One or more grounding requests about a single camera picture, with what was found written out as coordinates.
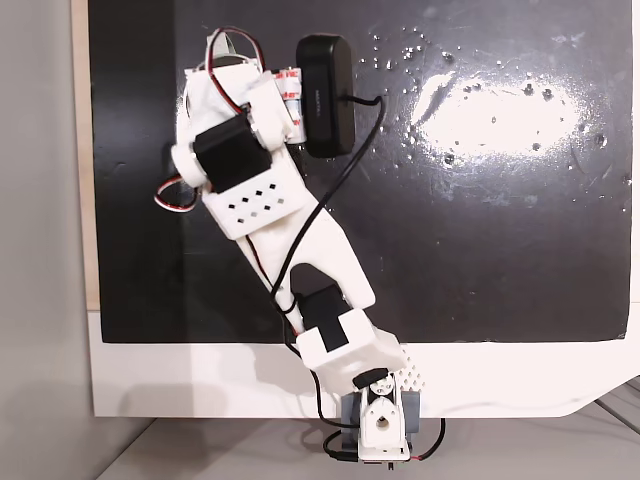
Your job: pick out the black oval camera box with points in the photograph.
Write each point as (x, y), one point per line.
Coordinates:
(325, 100)

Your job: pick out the black table mat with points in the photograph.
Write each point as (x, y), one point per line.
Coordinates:
(450, 250)

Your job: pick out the grey table clamp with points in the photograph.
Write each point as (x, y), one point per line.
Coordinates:
(412, 412)

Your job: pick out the pale green steel mug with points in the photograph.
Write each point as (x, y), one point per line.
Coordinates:
(231, 45)

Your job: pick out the pale wooden board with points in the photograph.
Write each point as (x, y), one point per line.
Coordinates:
(80, 150)

